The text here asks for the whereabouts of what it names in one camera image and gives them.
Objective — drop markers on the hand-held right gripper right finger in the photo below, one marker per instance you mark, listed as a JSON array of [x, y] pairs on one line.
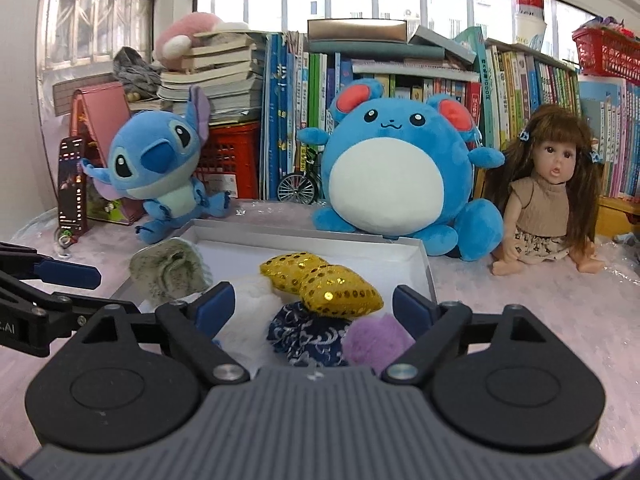
[[412, 307]]

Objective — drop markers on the grey knitted cloth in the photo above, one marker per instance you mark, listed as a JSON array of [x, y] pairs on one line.
[[135, 70]]

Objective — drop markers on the navy floral pouch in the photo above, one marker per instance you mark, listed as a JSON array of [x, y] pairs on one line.
[[305, 340]]

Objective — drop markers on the brown-haired baby doll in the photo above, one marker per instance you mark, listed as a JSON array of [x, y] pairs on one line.
[[542, 200]]

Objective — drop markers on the round blue mouse plush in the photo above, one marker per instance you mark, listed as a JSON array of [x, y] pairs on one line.
[[395, 180]]

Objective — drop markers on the white fluffy plush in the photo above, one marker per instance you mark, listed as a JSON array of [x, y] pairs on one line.
[[255, 305]]

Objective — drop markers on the stack of flat books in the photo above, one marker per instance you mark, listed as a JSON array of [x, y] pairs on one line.
[[215, 85]]

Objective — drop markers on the grey flat box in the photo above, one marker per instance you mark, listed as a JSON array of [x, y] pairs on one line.
[[355, 30]]

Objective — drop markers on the miniature bicycle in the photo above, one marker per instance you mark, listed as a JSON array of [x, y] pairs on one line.
[[295, 190]]

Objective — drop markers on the yellow sequin bow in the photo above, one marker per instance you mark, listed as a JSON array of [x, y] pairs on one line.
[[335, 292]]

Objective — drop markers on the white bottle with red cap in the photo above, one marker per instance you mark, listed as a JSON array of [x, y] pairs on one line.
[[530, 20]]

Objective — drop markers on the row of upright books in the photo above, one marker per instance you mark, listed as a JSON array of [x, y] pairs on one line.
[[520, 85]]

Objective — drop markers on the yellow wooden box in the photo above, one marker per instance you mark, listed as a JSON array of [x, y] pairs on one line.
[[615, 215]]

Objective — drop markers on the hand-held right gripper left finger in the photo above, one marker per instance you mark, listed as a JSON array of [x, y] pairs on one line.
[[215, 310]]

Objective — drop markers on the red plastic basket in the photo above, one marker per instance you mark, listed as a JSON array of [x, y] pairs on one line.
[[605, 55]]

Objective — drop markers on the red plastic crate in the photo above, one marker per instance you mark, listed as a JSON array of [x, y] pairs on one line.
[[235, 150]]

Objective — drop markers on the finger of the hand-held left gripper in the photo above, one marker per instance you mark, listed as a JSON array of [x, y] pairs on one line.
[[70, 274], [55, 307]]

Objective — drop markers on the pink miniature house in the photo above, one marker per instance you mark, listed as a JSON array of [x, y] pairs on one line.
[[100, 105]]

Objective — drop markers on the green floral cloth doll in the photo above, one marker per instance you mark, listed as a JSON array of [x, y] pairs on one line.
[[165, 270]]

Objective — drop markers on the pink plush toy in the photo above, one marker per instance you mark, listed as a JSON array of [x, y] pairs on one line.
[[180, 35]]

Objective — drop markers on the blue alien plush toy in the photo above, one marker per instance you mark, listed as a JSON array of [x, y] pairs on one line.
[[150, 160]]

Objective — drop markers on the white cardboard box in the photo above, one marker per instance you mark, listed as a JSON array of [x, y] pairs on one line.
[[230, 255]]

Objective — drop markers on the purple plush mouse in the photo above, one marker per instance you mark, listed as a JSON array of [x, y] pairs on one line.
[[372, 342]]

